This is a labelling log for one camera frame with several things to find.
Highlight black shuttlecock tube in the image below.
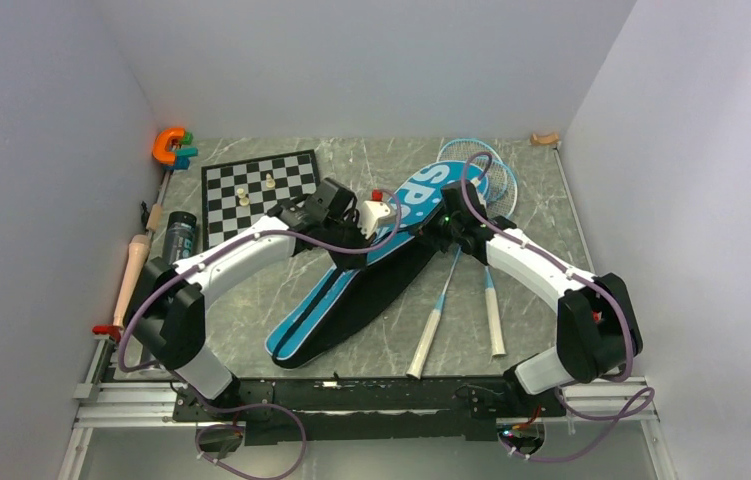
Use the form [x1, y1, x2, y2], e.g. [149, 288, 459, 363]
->
[161, 211, 198, 264]

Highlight small wooden arch block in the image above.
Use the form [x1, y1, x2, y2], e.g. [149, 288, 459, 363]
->
[529, 132, 560, 147]

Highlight small tan stick handle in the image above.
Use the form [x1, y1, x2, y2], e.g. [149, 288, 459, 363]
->
[144, 203, 162, 234]

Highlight orange horseshoe magnet toy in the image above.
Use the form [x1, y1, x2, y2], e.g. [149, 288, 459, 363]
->
[151, 127, 187, 167]

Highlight blue racket bag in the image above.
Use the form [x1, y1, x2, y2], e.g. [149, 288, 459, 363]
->
[265, 160, 464, 369]

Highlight cream chess piece front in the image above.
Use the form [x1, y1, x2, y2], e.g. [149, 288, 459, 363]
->
[236, 188, 250, 207]

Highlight beige wooden roller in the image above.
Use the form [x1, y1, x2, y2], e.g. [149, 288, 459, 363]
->
[113, 234, 150, 329]

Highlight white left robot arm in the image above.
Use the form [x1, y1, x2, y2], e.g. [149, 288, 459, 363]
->
[118, 179, 403, 420]

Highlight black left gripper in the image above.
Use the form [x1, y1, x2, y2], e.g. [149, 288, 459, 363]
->
[321, 213, 378, 273]

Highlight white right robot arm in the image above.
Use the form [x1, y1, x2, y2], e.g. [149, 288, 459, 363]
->
[413, 181, 643, 415]

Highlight black white chessboard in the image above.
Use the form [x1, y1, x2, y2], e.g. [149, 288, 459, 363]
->
[201, 150, 321, 250]

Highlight red clamp piece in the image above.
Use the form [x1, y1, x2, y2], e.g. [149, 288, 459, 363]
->
[91, 324, 124, 344]

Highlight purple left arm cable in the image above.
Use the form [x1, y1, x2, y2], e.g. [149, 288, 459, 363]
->
[116, 188, 404, 480]

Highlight teal toy blocks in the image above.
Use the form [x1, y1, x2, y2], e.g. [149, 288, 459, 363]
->
[172, 131, 198, 170]

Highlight blue badminton racket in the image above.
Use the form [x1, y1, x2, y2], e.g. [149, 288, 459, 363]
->
[484, 157, 518, 357]
[406, 138, 495, 379]

